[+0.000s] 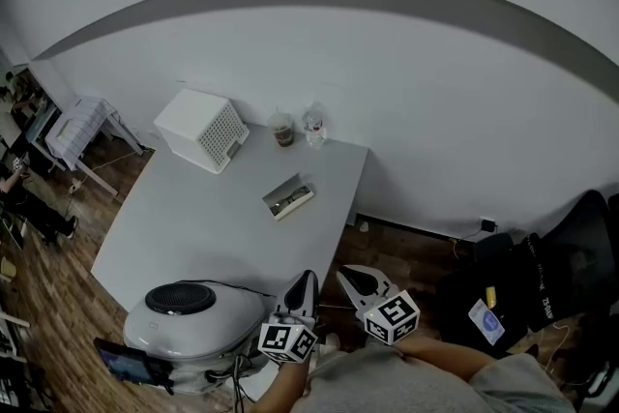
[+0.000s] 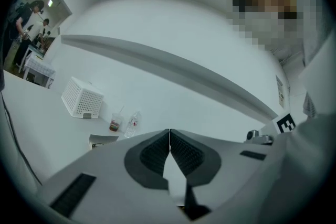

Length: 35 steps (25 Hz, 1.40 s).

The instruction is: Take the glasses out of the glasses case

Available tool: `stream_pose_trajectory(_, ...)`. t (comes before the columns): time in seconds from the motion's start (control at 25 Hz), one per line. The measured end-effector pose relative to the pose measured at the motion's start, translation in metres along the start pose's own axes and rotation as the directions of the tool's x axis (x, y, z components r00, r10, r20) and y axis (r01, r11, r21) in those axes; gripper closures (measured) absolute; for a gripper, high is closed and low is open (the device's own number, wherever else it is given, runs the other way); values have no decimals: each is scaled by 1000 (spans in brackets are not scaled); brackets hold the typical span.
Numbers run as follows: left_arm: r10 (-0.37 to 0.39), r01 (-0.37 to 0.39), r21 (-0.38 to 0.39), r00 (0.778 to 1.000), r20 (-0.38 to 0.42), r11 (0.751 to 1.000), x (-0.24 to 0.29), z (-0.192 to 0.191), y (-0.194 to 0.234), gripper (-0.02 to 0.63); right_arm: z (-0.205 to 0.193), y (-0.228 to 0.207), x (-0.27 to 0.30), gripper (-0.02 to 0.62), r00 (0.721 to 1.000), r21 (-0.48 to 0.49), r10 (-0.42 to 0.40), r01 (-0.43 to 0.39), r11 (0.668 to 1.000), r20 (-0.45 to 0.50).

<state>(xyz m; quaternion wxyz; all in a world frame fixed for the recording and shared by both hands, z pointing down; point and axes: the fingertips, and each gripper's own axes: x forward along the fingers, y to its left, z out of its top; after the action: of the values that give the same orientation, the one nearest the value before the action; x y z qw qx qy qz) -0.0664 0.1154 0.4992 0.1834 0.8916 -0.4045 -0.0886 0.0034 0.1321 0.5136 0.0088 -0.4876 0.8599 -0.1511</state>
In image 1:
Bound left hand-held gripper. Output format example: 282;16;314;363
258;269;321;365

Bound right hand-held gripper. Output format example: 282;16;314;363
336;264;422;346

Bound dark-framed glasses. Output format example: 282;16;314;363
270;186;310;213

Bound white glasses case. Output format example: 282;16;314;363
261;172;318;222

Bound person's left forearm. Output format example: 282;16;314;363
250;360;311;413

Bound person's right forearm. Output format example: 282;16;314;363
399;333;497;386

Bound person's grey shirt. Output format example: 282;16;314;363
303;342;577;413

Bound grey backpack with black grille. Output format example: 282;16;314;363
122;280;280;397

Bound white and blue badge card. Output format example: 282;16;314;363
467;297;506;347

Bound clear plastic water bottle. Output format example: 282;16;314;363
301;101;331;151

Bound plastic drink cup with straw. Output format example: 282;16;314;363
268;105;296;149

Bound white perforated storage box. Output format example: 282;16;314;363
153;87;251;175

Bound black office chair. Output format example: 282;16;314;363
437;189;619;402

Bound small table with white cloth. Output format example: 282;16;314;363
44;94;146;197

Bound black cable on backpack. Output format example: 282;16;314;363
205;352;255;405

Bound thin cable along wall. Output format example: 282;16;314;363
447;226;485;257

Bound black bag with lettered strap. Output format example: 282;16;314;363
512;231;581;334

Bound black phone on mount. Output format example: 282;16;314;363
93;337;174;392

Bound white cable by chair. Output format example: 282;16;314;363
534;322;573;376

